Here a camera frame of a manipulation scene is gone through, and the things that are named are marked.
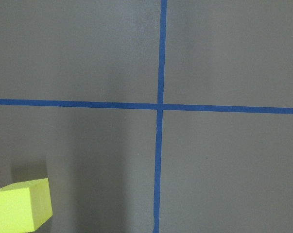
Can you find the yellow foam block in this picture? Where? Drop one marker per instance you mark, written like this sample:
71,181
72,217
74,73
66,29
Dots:
25,206

